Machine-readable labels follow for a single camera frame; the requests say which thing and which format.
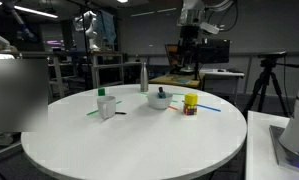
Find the black desk item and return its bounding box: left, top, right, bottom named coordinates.
left=226, top=67, right=243, bottom=74

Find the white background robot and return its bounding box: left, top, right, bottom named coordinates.
left=74, top=9, right=101, bottom=53

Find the white office desk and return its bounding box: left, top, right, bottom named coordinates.
left=199, top=68, right=246, bottom=96

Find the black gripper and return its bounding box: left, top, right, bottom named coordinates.
left=179, top=25, right=201, bottom=68

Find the Rubik's cube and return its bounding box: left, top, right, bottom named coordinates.
left=182, top=103, right=198, bottom=116

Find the blue hanging cloth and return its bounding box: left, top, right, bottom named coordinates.
left=96, top=9, right=118, bottom=46

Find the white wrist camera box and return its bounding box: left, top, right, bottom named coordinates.
left=199, top=21, right=221, bottom=36

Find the white side table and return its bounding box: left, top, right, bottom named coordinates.
left=244, top=109, right=299, bottom=180

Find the small blue bottle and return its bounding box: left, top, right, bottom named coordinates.
left=157, top=86, right=167, bottom=99

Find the tall steel bottle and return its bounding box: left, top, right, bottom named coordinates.
left=139, top=62, right=150, bottom=93

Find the wooden desk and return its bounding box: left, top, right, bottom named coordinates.
left=148, top=73, right=205, bottom=90

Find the white mug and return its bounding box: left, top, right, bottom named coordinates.
left=96, top=95, right=117, bottom=120

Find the black camera on tripod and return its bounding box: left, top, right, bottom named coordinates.
left=257, top=50, right=288, bottom=61

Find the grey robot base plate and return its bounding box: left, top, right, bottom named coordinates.
left=268, top=124, right=299, bottom=176

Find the yellow container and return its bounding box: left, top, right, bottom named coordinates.
left=184, top=93, right=199, bottom=107

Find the white round floor base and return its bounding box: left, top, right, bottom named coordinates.
left=0, top=131, right=15, bottom=148

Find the black computer monitor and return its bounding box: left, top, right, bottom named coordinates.
left=198, top=38, right=231, bottom=65

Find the metal frame table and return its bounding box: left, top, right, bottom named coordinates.
left=88, top=51, right=126, bottom=89

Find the ceiling light strip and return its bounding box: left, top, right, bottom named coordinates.
left=0, top=0, right=59, bottom=19

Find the black camera tripod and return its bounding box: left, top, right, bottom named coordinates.
left=242, top=58, right=299, bottom=118

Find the monitor with orange screen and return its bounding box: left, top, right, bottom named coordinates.
left=164, top=43, right=182, bottom=67

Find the white bowl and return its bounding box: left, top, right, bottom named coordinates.
left=146, top=91, right=174, bottom=111

